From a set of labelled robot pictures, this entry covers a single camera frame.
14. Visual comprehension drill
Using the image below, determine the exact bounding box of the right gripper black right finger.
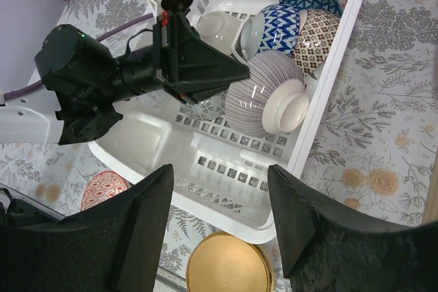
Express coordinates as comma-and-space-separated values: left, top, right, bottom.
268, 165, 437, 291

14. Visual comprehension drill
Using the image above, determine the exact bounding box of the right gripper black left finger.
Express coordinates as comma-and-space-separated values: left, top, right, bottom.
1, 164, 174, 291

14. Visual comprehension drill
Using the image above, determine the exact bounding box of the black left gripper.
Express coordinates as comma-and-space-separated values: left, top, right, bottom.
34, 12, 250, 145

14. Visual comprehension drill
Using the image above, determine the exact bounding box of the red eye pattern bowl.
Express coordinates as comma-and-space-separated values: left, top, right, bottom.
81, 171, 129, 211

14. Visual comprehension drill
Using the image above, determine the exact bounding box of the purple striped bowl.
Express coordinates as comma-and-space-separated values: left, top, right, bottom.
224, 50, 310, 138

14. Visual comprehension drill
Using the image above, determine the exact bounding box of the white plastic dish rack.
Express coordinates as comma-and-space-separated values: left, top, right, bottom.
90, 0, 363, 243

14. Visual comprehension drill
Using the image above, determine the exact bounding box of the brown checker pattern bowl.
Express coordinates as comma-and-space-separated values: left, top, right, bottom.
292, 9, 341, 78

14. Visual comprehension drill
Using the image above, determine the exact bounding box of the yellow rimmed bottom bowl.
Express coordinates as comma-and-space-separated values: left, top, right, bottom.
185, 232, 274, 292

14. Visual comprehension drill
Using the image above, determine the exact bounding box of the floral table mat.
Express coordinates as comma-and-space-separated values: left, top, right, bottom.
1, 0, 437, 278

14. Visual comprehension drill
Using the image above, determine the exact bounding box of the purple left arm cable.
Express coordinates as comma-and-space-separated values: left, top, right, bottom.
3, 13, 157, 100

